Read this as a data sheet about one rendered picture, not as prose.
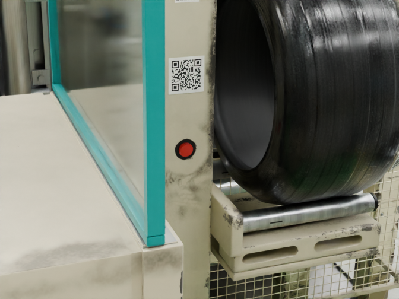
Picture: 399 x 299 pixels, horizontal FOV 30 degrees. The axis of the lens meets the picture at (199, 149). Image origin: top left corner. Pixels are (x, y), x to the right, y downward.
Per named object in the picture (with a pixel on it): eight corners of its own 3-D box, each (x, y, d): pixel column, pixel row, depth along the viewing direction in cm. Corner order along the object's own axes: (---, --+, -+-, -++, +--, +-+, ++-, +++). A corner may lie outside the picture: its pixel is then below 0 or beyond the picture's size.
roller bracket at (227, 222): (230, 259, 154) (231, 216, 150) (171, 183, 189) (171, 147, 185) (245, 257, 155) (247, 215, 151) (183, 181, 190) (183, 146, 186)
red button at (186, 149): (179, 158, 154) (179, 144, 153) (176, 154, 155) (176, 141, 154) (193, 156, 155) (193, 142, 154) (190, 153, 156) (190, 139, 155)
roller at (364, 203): (234, 238, 157) (236, 219, 155) (227, 228, 161) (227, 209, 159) (377, 215, 168) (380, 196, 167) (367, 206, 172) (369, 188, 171)
